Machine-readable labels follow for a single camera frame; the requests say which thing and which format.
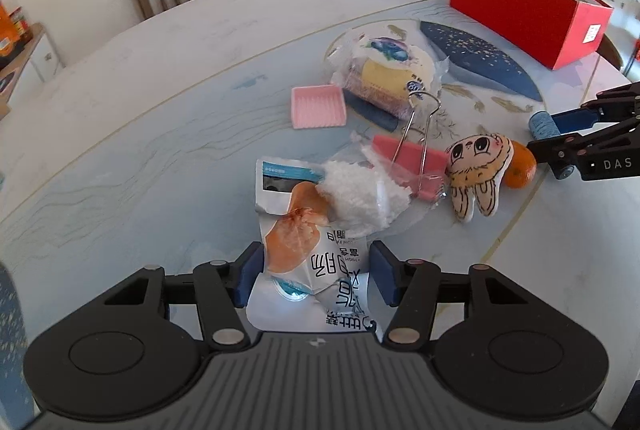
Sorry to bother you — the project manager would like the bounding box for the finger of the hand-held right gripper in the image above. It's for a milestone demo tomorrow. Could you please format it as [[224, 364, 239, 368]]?
[[549, 81, 640, 135], [526, 115, 640, 181]]

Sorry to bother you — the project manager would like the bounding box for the bread in clear packet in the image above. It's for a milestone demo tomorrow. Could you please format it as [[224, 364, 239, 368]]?
[[327, 27, 451, 121]]

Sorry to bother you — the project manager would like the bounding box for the blue thread spool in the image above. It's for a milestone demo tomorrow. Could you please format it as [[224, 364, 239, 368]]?
[[529, 110, 556, 141]]

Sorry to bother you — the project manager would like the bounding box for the pink binder clip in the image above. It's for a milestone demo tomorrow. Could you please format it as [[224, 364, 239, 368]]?
[[372, 92, 448, 201]]

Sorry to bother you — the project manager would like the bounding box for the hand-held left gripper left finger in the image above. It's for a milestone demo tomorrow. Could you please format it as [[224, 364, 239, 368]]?
[[102, 244, 266, 352]]

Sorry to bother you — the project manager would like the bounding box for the white marble desktop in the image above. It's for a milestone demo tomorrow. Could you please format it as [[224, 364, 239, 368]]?
[[0, 0, 640, 430]]

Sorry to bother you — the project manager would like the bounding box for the brown curved wooden chair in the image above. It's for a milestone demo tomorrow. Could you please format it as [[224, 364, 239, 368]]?
[[597, 32, 626, 70]]

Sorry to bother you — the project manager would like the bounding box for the clear bag of white cotton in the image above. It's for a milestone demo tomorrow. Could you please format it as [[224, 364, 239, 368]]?
[[316, 130, 448, 238]]

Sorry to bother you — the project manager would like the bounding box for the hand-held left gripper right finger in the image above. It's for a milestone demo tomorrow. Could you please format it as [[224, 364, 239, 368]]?
[[369, 240, 538, 353]]

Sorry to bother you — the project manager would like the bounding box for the red cardboard box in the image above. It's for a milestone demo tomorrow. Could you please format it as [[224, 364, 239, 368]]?
[[449, 0, 615, 70]]

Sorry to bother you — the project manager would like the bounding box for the white and orange snack packet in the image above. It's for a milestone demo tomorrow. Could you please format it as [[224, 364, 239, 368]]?
[[254, 157, 386, 336]]

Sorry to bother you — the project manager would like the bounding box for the orange tangerine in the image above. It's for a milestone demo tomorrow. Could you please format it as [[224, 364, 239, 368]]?
[[502, 142, 538, 189]]

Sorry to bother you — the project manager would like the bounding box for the beige plush bunny toy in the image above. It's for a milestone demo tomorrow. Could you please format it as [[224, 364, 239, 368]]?
[[444, 134, 516, 223]]

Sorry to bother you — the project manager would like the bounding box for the pink soap dish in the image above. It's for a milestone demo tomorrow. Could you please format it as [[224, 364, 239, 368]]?
[[291, 84, 348, 131]]

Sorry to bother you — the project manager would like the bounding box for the orange snack box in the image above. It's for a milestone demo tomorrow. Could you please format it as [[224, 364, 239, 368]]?
[[0, 0, 16, 58]]

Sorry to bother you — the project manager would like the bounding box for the white side cabinet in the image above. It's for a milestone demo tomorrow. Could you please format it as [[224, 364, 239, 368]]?
[[0, 22, 66, 121]]

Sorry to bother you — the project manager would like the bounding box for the red-lidded jar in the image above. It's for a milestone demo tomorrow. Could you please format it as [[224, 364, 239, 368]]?
[[10, 7, 33, 43]]

